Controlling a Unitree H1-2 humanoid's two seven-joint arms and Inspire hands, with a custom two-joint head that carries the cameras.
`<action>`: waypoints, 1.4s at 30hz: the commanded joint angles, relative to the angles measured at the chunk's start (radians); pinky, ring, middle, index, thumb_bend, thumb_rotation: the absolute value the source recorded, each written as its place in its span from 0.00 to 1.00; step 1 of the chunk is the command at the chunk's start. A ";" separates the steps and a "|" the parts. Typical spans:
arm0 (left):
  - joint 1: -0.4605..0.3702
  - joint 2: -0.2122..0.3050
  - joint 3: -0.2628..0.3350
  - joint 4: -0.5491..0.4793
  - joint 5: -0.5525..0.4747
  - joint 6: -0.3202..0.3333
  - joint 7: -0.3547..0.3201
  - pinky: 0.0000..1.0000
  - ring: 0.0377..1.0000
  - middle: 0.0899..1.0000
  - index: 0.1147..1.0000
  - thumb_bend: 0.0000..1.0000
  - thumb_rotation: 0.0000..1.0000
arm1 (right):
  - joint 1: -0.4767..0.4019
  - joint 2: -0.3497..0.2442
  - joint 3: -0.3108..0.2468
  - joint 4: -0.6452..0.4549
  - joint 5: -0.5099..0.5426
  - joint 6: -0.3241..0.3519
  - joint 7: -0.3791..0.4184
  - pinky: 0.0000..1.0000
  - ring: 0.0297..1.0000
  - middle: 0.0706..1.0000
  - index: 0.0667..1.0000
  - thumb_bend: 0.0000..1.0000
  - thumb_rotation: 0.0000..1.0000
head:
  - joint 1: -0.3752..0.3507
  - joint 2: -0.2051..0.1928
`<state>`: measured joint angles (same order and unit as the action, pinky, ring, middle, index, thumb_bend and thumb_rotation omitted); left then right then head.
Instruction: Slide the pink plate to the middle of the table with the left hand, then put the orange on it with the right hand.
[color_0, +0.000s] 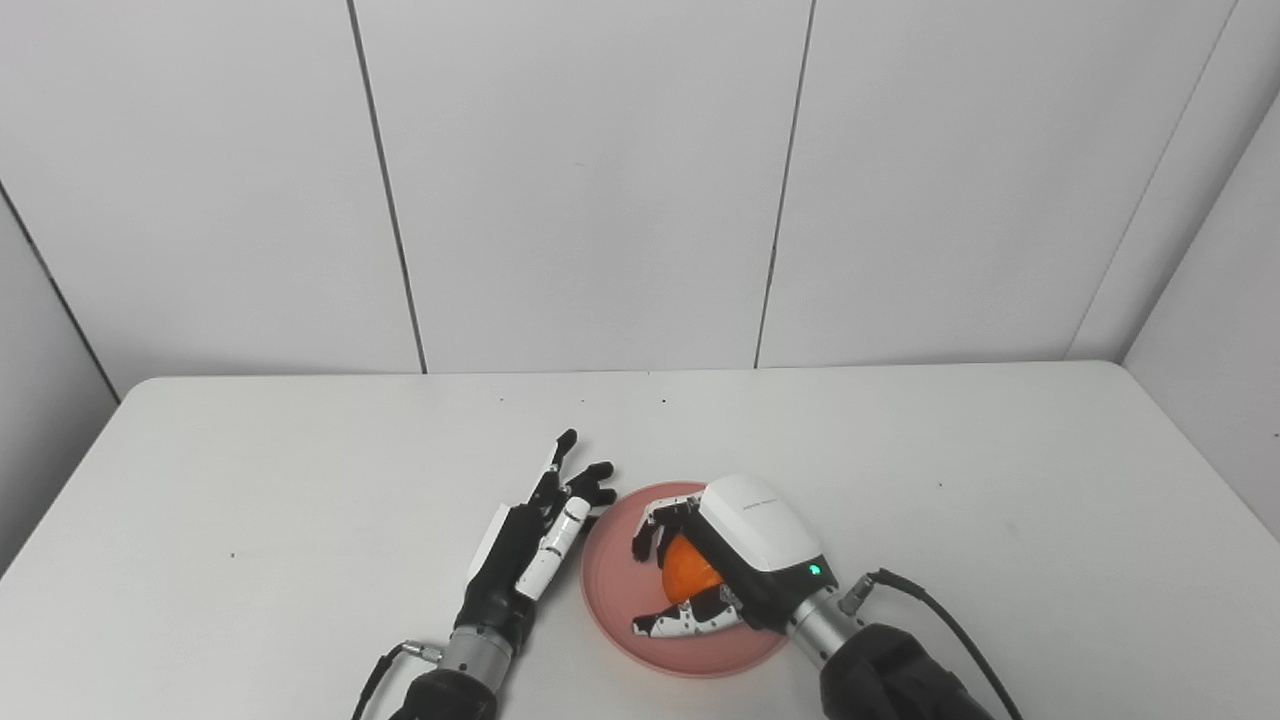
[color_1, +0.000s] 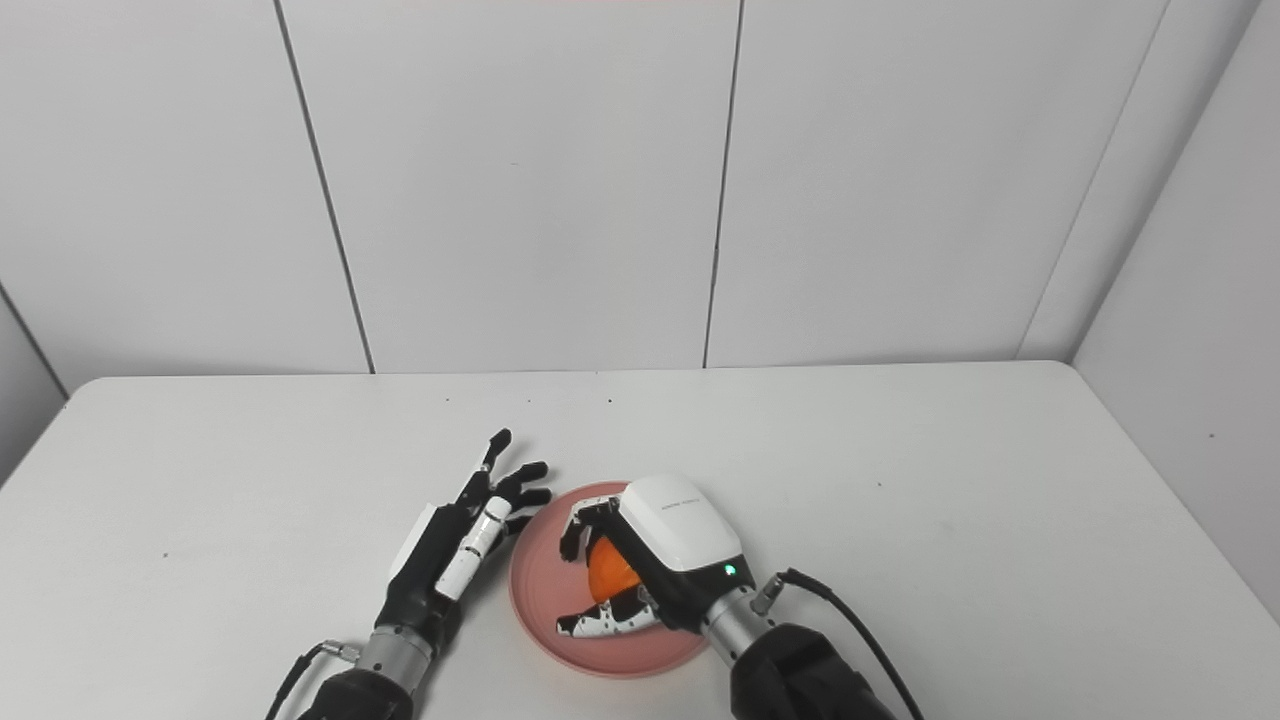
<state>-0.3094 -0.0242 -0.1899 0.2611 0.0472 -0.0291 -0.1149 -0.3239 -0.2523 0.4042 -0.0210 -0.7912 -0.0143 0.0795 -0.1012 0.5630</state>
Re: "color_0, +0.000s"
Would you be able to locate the pink round plate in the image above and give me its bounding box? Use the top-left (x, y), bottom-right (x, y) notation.
top-left (581, 481), bottom-right (801, 679)

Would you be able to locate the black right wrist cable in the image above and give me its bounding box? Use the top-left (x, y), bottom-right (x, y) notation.
top-left (838, 568), bottom-right (1026, 720)

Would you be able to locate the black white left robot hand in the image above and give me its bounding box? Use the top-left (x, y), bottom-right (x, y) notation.
top-left (455, 429), bottom-right (618, 651)

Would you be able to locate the orange fruit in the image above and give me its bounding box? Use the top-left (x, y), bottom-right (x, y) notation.
top-left (660, 535), bottom-right (726, 605)

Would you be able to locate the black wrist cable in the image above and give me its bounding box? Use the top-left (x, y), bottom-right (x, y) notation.
top-left (838, 568), bottom-right (1026, 720)
top-left (350, 643), bottom-right (443, 720)

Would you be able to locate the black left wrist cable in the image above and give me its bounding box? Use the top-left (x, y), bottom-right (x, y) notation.
top-left (350, 643), bottom-right (443, 720)

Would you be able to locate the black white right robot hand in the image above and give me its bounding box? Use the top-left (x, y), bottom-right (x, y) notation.
top-left (630, 474), bottom-right (839, 641)

